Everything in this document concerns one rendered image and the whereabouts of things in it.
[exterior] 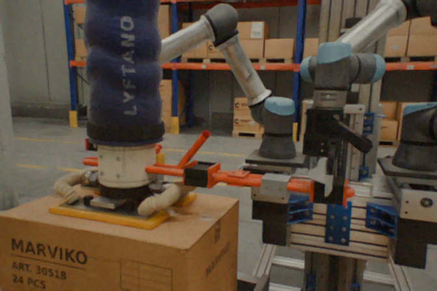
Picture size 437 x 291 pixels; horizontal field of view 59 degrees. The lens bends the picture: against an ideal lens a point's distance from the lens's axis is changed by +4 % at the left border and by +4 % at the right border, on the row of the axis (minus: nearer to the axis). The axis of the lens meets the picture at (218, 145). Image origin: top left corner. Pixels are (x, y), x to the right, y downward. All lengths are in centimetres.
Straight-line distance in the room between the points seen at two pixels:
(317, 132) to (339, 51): 19
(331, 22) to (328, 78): 75
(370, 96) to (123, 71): 101
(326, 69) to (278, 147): 61
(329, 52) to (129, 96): 53
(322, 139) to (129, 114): 51
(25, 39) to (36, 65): 77
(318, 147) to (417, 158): 61
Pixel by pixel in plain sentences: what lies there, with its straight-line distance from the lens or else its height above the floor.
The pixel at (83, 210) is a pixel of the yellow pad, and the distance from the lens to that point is 116.
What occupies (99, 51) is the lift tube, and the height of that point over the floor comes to 141.
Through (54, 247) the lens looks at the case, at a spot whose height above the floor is 88.
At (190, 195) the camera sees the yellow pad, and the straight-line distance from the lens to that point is 124.
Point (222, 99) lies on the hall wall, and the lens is 979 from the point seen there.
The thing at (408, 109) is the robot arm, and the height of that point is 125.
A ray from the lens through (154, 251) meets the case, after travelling 98.
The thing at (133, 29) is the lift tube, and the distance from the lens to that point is 107.
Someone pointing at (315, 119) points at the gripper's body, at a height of 125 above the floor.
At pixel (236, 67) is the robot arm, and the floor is 139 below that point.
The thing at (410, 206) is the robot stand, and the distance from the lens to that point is 140.
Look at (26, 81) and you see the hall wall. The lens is 1276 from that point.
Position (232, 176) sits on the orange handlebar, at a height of 109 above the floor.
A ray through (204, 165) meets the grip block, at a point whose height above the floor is 110.
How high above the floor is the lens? 136
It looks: 11 degrees down
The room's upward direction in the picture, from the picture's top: 1 degrees clockwise
